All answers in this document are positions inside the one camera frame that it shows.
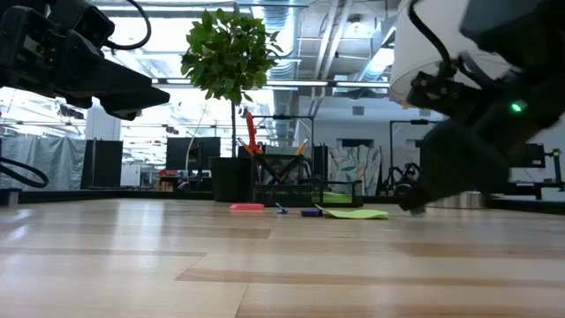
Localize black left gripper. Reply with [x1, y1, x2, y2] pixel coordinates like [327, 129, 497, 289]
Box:
[0, 4, 171, 122]

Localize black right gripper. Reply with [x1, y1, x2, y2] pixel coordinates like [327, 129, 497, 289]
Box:
[399, 65, 558, 216]

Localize thin green sticky note pad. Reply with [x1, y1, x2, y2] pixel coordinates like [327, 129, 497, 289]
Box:
[314, 202, 390, 221]

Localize black marker pen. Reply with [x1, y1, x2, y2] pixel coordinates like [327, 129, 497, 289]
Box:
[268, 152, 306, 186]
[255, 152, 283, 185]

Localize red handled scissors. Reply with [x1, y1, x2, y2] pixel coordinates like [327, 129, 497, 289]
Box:
[245, 111, 265, 156]

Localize pink eraser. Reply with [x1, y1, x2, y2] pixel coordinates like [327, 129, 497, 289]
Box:
[229, 202, 266, 212]

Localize black mesh desk organizer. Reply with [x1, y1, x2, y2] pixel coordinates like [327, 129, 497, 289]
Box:
[252, 154, 365, 208]

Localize leaf print fabric panel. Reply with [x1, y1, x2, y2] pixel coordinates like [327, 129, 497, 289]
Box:
[328, 144, 383, 196]

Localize black background panel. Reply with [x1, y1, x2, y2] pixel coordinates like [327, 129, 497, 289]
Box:
[80, 140, 124, 190]

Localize red background boxes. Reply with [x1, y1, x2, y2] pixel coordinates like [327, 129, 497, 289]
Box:
[156, 169, 185, 192]

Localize dark background monitor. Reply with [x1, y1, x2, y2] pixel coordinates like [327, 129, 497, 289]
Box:
[166, 136, 222, 171]

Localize green potted plant black pot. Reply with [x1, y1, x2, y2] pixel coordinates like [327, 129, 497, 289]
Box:
[179, 7, 284, 203]

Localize black tall background box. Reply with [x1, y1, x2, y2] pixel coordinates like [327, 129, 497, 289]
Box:
[312, 144, 330, 178]

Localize grey background curtain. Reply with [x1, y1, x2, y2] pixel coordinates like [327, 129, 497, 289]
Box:
[0, 134, 87, 192]

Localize black background rig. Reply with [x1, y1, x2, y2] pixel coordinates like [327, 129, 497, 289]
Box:
[507, 148, 565, 201]

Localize white shade silver table lamp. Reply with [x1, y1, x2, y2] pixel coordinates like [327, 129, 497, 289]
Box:
[388, 0, 516, 209]

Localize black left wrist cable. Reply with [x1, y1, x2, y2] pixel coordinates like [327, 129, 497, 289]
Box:
[104, 0, 153, 51]

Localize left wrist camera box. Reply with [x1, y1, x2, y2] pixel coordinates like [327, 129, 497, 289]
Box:
[72, 4, 117, 49]

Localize black metal stand frame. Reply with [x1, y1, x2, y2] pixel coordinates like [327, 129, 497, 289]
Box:
[389, 118, 442, 195]
[249, 114, 315, 155]

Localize thin white cord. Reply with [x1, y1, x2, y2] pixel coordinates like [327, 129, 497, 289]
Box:
[184, 100, 209, 189]

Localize black aluminium table frame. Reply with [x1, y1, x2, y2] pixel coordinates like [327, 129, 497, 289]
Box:
[0, 188, 565, 216]

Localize black wall screen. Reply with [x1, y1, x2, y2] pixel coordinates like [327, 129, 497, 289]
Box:
[510, 142, 546, 170]

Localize black cable loop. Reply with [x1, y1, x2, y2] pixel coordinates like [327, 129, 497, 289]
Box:
[0, 156, 50, 189]

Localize silver ribbed air duct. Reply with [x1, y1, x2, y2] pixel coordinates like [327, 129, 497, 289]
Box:
[262, 0, 302, 147]

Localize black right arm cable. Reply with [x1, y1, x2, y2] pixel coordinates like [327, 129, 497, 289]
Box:
[408, 0, 452, 72]

